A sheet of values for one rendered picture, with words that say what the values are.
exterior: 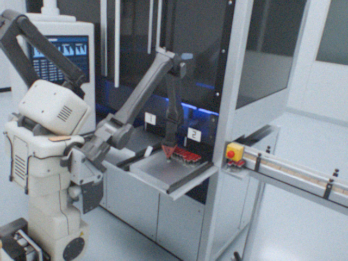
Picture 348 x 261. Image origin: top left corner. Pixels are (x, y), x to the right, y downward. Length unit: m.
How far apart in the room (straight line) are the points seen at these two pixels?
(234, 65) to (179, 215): 1.04
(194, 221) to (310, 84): 4.63
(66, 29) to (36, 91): 0.87
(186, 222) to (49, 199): 1.03
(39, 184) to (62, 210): 0.18
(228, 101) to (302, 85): 4.71
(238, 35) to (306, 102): 4.82
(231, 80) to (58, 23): 1.07
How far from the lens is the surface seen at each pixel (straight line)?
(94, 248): 2.39
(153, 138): 1.91
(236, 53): 1.47
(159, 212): 2.12
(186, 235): 2.04
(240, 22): 1.46
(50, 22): 1.92
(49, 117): 1.03
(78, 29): 2.00
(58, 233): 1.26
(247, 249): 2.02
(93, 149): 0.99
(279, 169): 1.67
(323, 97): 6.12
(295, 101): 6.25
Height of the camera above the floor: 1.66
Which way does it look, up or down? 22 degrees down
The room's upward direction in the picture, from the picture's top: 5 degrees clockwise
